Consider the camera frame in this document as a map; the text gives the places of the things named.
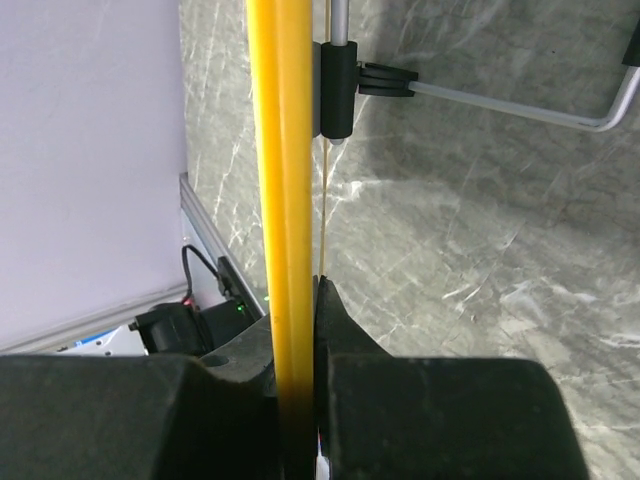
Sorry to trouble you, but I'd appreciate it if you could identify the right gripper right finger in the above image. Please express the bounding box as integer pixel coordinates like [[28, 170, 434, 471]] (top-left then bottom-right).
[[314, 277, 589, 479]]

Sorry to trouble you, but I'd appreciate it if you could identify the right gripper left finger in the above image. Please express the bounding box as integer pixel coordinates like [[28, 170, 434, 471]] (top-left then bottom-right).
[[1, 319, 281, 479]]

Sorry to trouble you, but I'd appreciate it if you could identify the yellow-framed whiteboard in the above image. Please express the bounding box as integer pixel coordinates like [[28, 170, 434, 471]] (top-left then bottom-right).
[[247, 1, 318, 479]]

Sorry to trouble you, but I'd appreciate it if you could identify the silver whiteboard stand wire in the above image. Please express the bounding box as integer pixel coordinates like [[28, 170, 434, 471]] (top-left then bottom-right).
[[312, 0, 640, 147]]

